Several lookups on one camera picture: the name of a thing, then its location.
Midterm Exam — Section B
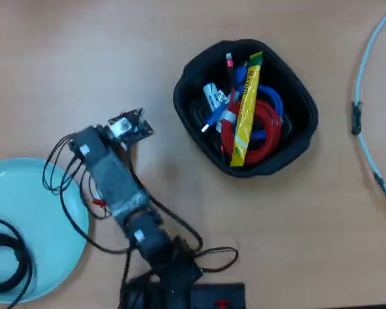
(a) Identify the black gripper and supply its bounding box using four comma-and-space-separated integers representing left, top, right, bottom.
68, 124, 114, 164

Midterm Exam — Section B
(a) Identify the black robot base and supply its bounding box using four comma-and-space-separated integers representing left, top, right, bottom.
118, 273, 246, 309

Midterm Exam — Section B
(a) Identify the black soft bowl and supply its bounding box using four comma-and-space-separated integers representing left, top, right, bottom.
172, 39, 319, 178

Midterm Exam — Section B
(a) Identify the teal round plate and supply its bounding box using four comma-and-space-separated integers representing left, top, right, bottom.
0, 156, 90, 305

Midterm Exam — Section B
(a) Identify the white USB adapter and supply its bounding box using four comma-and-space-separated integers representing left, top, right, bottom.
201, 82, 230, 109

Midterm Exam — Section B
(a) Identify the yellow Maxim stick packet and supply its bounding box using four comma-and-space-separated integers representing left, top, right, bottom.
229, 51, 264, 167

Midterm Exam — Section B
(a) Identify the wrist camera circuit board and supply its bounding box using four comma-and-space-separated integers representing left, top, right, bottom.
107, 108, 156, 143

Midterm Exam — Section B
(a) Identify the black camera cable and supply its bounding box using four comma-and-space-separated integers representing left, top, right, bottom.
127, 141, 239, 274

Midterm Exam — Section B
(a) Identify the thin black coiled cable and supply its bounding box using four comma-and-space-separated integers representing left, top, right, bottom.
188, 98, 225, 154

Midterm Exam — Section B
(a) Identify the thick black coiled cable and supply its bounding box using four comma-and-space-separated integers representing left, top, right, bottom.
0, 214, 35, 305

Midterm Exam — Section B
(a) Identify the red coiled cable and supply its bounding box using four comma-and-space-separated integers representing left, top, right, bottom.
219, 53, 284, 165

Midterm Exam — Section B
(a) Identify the blue USB cable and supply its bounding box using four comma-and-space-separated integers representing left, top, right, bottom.
201, 62, 284, 142

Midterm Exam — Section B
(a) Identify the black sleeve on white cable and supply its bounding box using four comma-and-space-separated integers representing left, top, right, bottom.
351, 100, 363, 135

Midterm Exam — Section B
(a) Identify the white long cable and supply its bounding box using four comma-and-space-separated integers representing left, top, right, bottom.
352, 0, 386, 209

